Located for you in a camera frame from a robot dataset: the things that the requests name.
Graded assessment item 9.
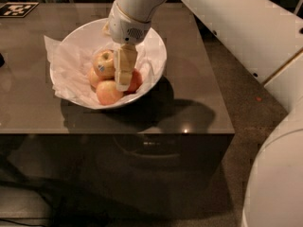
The white crumpled paper liner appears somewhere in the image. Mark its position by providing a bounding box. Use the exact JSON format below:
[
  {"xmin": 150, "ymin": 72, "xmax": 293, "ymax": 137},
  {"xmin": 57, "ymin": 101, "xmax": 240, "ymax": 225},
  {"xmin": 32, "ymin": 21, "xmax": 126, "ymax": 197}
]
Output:
[{"xmin": 44, "ymin": 26, "xmax": 158, "ymax": 110}]

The dark object at left edge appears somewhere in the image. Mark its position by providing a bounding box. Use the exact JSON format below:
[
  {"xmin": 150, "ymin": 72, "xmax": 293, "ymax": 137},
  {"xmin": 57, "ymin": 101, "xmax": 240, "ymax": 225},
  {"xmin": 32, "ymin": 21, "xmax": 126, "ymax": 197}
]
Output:
[{"xmin": 0, "ymin": 53, "xmax": 5, "ymax": 67}]

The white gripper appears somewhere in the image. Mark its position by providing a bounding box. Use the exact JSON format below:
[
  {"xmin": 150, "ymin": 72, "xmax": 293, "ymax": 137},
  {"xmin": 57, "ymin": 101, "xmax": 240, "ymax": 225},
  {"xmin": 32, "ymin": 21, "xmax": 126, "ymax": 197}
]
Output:
[{"xmin": 102, "ymin": 1, "xmax": 151, "ymax": 92}]

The top yellow-red apple with sticker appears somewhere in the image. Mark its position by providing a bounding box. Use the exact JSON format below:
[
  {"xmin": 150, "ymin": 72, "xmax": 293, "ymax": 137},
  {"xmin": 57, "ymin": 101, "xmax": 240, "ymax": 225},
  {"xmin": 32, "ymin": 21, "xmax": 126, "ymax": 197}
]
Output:
[{"xmin": 93, "ymin": 49, "xmax": 115, "ymax": 79}]

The white bowl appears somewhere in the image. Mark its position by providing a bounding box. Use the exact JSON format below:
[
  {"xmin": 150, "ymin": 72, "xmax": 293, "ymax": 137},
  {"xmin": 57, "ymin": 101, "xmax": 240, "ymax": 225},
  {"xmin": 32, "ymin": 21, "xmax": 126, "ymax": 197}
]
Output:
[{"xmin": 49, "ymin": 16, "xmax": 168, "ymax": 111}]

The right red apple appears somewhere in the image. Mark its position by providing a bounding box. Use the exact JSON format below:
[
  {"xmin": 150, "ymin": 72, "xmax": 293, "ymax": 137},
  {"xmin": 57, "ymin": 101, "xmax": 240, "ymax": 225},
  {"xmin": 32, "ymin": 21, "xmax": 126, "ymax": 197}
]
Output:
[{"xmin": 126, "ymin": 69, "xmax": 143, "ymax": 94}]

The left hidden apple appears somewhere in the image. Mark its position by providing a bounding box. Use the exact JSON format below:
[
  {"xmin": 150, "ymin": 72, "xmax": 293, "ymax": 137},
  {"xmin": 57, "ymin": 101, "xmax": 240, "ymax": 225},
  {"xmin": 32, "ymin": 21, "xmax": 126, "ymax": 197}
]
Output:
[{"xmin": 88, "ymin": 68, "xmax": 103, "ymax": 88}]

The black white fiducial marker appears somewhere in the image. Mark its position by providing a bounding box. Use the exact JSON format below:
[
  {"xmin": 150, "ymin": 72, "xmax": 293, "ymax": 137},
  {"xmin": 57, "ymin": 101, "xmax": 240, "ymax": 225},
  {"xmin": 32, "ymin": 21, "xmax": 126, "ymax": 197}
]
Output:
[{"xmin": 0, "ymin": 2, "xmax": 38, "ymax": 18}]

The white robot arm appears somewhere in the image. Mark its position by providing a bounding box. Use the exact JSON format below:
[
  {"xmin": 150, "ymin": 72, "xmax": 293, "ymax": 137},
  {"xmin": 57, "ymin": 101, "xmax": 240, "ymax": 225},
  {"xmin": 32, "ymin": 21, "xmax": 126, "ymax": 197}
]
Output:
[{"xmin": 104, "ymin": 0, "xmax": 303, "ymax": 227}]

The front yellow-red apple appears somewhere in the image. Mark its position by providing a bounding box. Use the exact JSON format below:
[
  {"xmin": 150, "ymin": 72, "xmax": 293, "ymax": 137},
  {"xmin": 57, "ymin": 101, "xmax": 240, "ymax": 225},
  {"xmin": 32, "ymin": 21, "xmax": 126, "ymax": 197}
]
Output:
[{"xmin": 96, "ymin": 80, "xmax": 124, "ymax": 105}]

